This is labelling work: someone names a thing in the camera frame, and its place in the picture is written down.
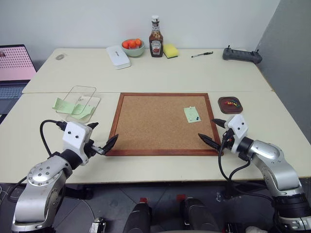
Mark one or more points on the red and yellow small toy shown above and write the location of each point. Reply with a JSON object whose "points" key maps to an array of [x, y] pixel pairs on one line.
{"points": [[232, 104]]}

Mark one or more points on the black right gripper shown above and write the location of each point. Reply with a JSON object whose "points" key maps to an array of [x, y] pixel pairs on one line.
{"points": [[227, 140]]}

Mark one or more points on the dark rounded shape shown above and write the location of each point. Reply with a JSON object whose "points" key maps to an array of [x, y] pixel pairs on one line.
{"points": [[138, 218], [199, 216]]}

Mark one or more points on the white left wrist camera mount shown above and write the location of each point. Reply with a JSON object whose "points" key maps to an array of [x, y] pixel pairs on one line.
{"points": [[74, 134]]}

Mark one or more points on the brown tray with colourful pushpins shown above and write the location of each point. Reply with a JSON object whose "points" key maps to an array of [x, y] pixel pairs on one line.
{"points": [[230, 108]]}

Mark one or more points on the small grey round object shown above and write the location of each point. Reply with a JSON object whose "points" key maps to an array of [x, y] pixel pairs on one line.
{"points": [[60, 57]]}

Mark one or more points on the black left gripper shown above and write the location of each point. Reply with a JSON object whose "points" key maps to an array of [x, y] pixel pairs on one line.
{"points": [[93, 148]]}

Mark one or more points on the yellow sponge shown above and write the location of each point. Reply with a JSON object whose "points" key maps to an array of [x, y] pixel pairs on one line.
{"points": [[170, 51]]}

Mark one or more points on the grey remote controller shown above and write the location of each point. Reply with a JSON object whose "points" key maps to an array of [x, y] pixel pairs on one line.
{"points": [[241, 55]]}

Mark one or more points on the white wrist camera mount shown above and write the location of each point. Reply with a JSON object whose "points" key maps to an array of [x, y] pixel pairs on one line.
{"points": [[238, 128], [74, 134]]}

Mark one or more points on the ketchup bottle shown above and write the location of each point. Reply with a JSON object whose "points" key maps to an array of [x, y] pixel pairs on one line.
{"points": [[156, 43]]}

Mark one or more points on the white oblong case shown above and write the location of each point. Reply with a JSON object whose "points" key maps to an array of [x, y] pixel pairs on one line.
{"points": [[117, 57]]}

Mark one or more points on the pale green bowl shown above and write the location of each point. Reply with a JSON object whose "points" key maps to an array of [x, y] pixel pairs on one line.
{"points": [[133, 51]]}

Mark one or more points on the red tape marker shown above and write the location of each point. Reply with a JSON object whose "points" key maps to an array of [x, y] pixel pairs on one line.
{"points": [[181, 197], [143, 200]]}

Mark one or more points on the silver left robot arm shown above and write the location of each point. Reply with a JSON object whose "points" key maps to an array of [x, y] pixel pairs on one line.
{"points": [[41, 191]]}

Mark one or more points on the small orange fruit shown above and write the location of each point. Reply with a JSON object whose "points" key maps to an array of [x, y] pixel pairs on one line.
{"points": [[126, 44], [138, 41], [132, 44]]}

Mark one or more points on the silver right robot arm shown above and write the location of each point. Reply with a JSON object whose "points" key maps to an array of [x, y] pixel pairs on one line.
{"points": [[277, 167]]}

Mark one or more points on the black pen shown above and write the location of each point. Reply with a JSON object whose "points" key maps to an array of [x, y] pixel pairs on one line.
{"points": [[201, 54]]}

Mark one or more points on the wood framed cork board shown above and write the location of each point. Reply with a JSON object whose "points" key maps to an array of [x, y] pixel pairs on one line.
{"points": [[158, 121]]}

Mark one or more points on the laptop with pink screen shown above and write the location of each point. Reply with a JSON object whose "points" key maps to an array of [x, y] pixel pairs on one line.
{"points": [[14, 72]]}

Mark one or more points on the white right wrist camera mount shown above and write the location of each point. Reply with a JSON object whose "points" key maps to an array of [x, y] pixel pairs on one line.
{"points": [[238, 128]]}

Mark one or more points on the clear plastic container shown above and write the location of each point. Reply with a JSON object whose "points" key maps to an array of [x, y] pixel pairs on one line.
{"points": [[80, 102]]}

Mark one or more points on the green paper note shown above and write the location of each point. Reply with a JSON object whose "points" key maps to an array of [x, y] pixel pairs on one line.
{"points": [[83, 111], [192, 114], [62, 105]]}

